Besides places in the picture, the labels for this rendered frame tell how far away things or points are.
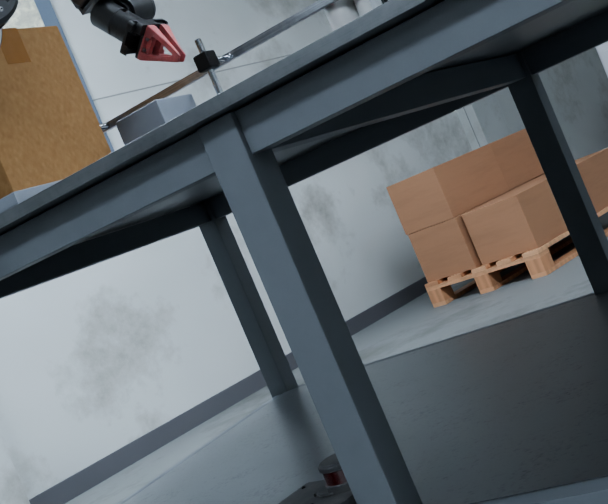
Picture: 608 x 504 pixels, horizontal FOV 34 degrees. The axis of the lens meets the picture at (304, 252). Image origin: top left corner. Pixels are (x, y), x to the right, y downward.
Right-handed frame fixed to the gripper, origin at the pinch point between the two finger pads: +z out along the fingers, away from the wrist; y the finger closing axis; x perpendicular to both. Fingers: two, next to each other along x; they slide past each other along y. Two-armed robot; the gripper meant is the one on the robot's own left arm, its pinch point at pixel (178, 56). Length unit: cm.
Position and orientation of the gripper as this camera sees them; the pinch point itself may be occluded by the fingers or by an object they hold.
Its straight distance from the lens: 188.0
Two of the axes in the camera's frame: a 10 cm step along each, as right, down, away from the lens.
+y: 5.0, -2.3, 8.3
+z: 8.0, 5.0, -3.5
